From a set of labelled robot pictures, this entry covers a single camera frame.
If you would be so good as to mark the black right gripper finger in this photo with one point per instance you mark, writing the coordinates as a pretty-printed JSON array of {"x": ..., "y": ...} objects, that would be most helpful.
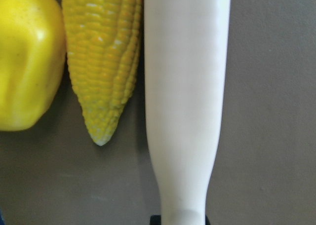
[{"x": 156, "y": 220}]

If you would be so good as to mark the yellow toy corn cob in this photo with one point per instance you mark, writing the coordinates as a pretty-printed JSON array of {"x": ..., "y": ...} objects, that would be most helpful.
[{"x": 104, "y": 40}]

